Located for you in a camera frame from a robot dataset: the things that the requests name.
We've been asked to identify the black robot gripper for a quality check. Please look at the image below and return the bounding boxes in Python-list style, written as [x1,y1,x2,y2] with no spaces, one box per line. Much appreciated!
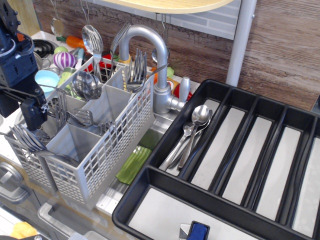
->
[0,32,48,131]

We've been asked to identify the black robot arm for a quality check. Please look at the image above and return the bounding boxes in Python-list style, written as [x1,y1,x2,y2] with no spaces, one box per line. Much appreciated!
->
[0,0,48,131]

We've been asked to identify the steel forks middle basket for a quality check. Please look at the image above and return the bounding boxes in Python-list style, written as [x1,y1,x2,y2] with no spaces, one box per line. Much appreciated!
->
[54,92,114,135]

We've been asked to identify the steel ladle spoons in basket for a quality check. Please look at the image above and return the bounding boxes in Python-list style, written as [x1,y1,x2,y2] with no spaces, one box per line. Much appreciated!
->
[71,71,103,101]

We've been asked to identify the grey plastic cutlery basket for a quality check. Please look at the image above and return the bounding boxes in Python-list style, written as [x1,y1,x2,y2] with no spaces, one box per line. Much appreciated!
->
[7,62,154,209]

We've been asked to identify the large steel serving spoon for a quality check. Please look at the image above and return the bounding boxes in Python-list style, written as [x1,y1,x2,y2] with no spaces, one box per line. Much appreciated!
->
[82,25,103,81]

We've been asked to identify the steel spoon in tray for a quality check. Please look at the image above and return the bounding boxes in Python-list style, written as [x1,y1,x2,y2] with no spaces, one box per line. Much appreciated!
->
[177,104,210,170]
[159,122,195,171]

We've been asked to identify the black cutlery tray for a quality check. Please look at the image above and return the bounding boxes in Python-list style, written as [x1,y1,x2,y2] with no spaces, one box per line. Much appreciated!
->
[112,79,320,240]

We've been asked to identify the steel forks front left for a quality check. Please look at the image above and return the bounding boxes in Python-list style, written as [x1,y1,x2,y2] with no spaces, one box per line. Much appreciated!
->
[10,125,79,167]

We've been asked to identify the light blue plastic bowl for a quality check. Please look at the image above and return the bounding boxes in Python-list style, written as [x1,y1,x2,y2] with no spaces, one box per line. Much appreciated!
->
[34,70,60,96]

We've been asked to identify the purple striped toy onion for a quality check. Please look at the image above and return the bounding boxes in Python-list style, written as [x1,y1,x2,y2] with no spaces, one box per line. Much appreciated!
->
[53,52,77,70]

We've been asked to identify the black stove burner coil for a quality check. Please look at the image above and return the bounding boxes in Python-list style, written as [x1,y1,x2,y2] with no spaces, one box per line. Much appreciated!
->
[33,39,55,58]

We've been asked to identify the orange toy carrot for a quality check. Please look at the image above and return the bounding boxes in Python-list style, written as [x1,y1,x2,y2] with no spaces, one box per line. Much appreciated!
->
[56,35,86,50]

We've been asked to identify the hanging metal strainer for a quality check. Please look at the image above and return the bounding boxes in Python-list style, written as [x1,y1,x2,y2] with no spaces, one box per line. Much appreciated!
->
[50,0,65,37]

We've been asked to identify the steel forks cluster back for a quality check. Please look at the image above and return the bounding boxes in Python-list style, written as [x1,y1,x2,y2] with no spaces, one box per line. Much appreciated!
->
[126,48,147,93]

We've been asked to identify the steel fork leaning on faucet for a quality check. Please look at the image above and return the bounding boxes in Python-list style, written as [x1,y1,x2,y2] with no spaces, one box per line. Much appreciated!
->
[110,22,131,62]

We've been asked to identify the silver kitchen faucet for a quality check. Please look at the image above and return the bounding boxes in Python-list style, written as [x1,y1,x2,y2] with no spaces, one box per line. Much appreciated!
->
[119,25,191,114]

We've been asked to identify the wooden shelf board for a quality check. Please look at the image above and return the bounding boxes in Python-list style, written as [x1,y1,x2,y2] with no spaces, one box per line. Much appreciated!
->
[103,0,232,14]

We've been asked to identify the blue sponge block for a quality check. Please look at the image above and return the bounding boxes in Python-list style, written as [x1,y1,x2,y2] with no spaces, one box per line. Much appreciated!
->
[179,221,210,240]

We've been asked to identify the white metal post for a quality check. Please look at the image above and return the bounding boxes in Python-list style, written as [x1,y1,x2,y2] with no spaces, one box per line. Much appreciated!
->
[226,0,257,87]

